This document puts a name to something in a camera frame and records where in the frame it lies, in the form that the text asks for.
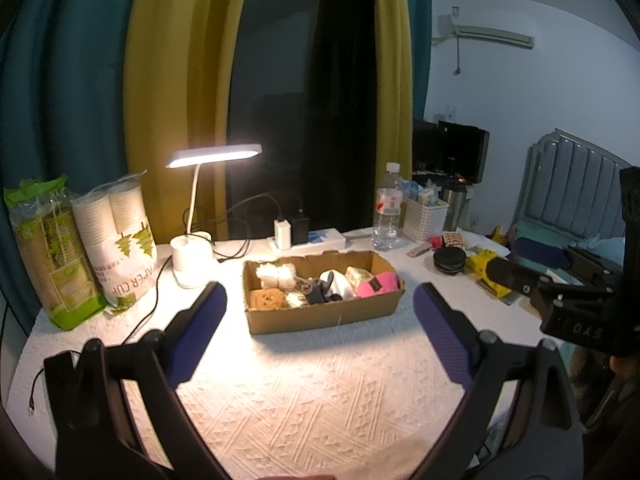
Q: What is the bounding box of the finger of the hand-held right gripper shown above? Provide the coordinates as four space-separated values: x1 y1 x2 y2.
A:
565 246 624 284
486 256 549 298

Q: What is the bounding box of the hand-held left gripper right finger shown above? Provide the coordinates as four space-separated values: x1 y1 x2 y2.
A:
414 282 586 480

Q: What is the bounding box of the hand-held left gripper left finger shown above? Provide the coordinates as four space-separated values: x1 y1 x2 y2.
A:
44 281 228 480

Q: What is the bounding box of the brown fuzzy sock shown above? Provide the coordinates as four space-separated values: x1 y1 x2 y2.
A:
250 288 287 312

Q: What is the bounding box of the pink sock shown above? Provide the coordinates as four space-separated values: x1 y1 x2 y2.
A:
356 272 402 299

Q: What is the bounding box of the white fluffy sock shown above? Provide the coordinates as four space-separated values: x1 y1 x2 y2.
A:
256 263 297 289

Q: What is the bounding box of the cardboard box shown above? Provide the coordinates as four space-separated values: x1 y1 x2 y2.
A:
242 250 406 335

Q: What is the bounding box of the dark grey cloth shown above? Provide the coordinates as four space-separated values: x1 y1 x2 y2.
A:
299 279 332 307

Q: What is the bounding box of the person's right hand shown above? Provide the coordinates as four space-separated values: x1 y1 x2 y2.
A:
607 354 639 379

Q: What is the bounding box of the yellow tool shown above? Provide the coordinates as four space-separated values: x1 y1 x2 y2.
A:
465 250 514 296

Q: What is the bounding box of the grey metal plate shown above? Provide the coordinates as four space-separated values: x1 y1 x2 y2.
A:
479 280 524 307

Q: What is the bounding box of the dark blue pillow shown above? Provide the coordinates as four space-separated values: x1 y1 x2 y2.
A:
512 237 572 269

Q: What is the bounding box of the teal bed sheet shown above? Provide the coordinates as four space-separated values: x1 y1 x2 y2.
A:
514 219 627 272

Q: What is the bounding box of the black round container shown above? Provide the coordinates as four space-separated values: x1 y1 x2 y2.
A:
433 246 469 277

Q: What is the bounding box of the white desk lamp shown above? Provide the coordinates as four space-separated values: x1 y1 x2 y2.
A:
165 144 263 289

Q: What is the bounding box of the grey padded headboard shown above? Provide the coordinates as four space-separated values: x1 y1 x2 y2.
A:
510 128 637 242

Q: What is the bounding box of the steel thermos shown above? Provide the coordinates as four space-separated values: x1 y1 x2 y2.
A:
442 180 469 232

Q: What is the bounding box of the white plastic basket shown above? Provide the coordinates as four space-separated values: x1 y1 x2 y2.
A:
402 195 450 245

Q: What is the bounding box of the plain white cloth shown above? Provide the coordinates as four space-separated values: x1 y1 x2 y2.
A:
320 269 359 302

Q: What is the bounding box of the white paper cups package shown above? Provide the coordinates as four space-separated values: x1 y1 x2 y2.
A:
70 172 160 314

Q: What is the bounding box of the white embossed tablecloth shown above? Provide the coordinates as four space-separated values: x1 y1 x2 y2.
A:
5 226 572 480

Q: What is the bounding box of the blue plastic bag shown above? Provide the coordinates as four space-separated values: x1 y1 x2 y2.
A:
402 177 427 202

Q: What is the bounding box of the clear water bottle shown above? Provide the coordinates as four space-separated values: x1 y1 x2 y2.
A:
371 162 404 252

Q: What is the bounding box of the black monitor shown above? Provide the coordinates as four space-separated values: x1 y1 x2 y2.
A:
438 120 491 184
412 118 444 174

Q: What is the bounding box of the black charger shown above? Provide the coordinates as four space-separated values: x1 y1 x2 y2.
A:
290 215 311 246

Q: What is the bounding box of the white power strip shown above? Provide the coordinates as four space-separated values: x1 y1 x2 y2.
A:
269 228 347 254

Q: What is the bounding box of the brown paper cups package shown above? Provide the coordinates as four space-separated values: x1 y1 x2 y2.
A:
4 174 109 332

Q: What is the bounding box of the white air conditioner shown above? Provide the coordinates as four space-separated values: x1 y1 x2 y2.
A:
451 14 535 51

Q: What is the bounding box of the yellow curtain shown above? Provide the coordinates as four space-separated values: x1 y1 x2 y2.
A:
122 0 257 261
372 0 417 211

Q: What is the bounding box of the teal curtain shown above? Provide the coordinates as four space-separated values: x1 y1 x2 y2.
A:
404 0 434 122
0 0 152 321

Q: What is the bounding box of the dark window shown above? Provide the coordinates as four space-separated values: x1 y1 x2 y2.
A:
227 0 402 242

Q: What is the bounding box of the thin black usb cable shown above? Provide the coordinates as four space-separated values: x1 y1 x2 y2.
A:
27 256 174 416

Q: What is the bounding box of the black charger cable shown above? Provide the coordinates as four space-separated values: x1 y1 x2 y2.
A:
200 191 284 264

